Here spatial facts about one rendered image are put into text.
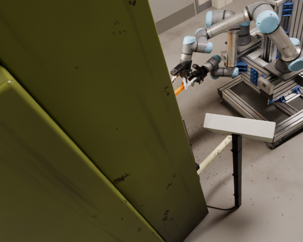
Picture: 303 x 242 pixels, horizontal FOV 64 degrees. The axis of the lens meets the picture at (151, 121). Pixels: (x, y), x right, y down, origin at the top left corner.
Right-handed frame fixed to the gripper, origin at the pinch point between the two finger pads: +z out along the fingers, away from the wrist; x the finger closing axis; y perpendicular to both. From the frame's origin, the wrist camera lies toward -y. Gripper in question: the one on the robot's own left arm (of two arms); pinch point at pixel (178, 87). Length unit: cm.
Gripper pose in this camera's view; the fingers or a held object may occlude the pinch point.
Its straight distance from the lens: 176.0
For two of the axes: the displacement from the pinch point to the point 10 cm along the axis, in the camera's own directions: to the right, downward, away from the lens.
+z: -1.2, 8.5, 5.2
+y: 7.6, -2.5, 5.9
